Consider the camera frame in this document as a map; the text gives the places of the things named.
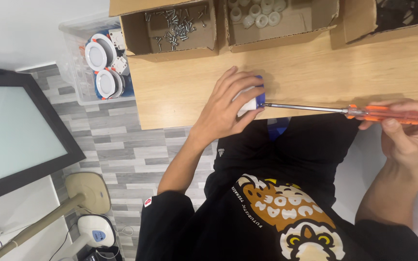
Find black box with cable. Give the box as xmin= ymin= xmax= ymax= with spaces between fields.
xmin=83 ymin=246 xmax=123 ymax=261

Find beige fan stand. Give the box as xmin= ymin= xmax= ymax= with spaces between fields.
xmin=0 ymin=172 xmax=112 ymax=261

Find person's left hand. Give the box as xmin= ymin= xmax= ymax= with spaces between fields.
xmin=190 ymin=66 xmax=266 ymax=145

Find heap of black parts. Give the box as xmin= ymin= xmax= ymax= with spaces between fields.
xmin=370 ymin=0 xmax=418 ymax=35

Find blue stool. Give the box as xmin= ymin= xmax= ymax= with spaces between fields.
xmin=266 ymin=117 xmax=290 ymax=141

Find black framed screen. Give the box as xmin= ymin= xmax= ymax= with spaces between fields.
xmin=0 ymin=68 xmax=87 ymax=208

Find person's right hand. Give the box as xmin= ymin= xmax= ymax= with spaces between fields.
xmin=358 ymin=99 xmax=418 ymax=172

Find black printed t-shirt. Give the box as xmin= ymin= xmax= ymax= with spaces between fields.
xmin=135 ymin=170 xmax=418 ymax=261

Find pile of metal screws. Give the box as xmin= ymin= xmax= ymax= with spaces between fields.
xmin=144 ymin=5 xmax=208 ymax=51

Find white appliance with blue label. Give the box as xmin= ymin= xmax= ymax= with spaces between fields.
xmin=57 ymin=214 xmax=116 ymax=260

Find black shorts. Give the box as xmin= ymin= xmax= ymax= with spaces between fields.
xmin=213 ymin=115 xmax=363 ymax=203

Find cardboard box with screws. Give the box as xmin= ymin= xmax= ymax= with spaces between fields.
xmin=109 ymin=0 xmax=220 ymax=63

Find clear plastic bin of downlights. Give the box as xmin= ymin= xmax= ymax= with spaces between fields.
xmin=58 ymin=16 xmax=136 ymax=106

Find group of white plastic rings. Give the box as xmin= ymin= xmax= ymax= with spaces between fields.
xmin=228 ymin=0 xmax=287 ymax=29

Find white and blue lamp holder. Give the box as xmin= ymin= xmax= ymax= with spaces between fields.
xmin=232 ymin=75 xmax=267 ymax=117

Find cardboard box with white rings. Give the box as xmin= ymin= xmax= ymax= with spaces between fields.
xmin=224 ymin=0 xmax=340 ymax=53

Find cardboard box with black parts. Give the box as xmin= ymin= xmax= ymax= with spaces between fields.
xmin=341 ymin=0 xmax=418 ymax=45

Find orange handled screwdriver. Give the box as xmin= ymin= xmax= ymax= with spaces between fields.
xmin=260 ymin=103 xmax=418 ymax=126

